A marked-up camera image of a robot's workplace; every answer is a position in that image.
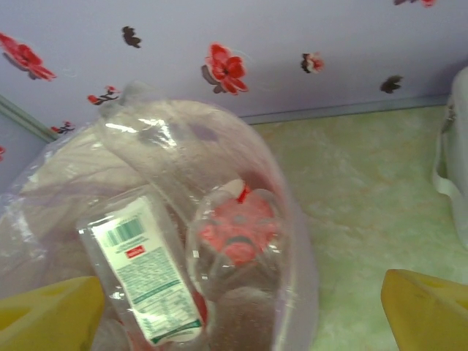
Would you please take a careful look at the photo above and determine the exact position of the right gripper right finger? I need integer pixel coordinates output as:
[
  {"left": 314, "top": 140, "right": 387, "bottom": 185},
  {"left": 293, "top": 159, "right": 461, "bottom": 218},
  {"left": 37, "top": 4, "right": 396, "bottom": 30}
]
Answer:
[{"left": 381, "top": 269, "right": 468, "bottom": 351}]

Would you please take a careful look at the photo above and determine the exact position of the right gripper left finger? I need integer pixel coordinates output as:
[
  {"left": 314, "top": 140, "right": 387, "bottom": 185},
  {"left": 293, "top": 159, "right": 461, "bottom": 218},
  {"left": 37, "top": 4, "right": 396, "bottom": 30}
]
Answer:
[{"left": 0, "top": 276, "right": 106, "bottom": 351}]

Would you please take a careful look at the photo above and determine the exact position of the red-label bottle with red cap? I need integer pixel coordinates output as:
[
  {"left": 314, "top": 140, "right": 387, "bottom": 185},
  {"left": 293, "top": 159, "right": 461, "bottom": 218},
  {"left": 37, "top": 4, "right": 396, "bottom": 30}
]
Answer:
[{"left": 75, "top": 184, "right": 208, "bottom": 348}]

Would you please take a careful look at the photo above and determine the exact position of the clear bottle red Coke label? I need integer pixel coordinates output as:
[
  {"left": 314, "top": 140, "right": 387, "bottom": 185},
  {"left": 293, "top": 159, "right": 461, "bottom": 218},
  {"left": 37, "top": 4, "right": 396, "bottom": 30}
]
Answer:
[{"left": 185, "top": 178, "right": 288, "bottom": 297}]

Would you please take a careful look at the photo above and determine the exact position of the pink plastic bin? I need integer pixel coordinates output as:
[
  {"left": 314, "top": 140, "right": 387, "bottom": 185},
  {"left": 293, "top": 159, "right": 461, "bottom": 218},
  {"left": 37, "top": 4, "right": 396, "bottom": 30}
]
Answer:
[{"left": 0, "top": 82, "right": 319, "bottom": 351}]

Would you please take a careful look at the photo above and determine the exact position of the clear plastic bin liner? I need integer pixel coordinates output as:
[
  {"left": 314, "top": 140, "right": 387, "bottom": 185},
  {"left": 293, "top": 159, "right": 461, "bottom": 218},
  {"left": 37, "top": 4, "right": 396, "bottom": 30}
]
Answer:
[{"left": 0, "top": 80, "right": 320, "bottom": 351}]

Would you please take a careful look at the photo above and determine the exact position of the green marbled table mat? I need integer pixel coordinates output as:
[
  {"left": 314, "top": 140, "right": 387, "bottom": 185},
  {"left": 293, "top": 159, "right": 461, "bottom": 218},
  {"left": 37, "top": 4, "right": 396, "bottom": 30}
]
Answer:
[{"left": 252, "top": 105, "right": 468, "bottom": 351}]

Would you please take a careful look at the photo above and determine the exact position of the white lidded box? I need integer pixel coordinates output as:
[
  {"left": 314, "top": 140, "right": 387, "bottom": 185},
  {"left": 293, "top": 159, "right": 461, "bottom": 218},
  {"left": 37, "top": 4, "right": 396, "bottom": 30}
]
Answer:
[{"left": 433, "top": 65, "right": 468, "bottom": 253}]

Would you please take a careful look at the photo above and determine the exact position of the aluminium frame post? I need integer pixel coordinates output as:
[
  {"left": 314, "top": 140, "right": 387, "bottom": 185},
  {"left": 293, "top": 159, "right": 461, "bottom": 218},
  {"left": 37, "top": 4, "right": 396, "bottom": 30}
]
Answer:
[{"left": 0, "top": 94, "right": 59, "bottom": 143}]

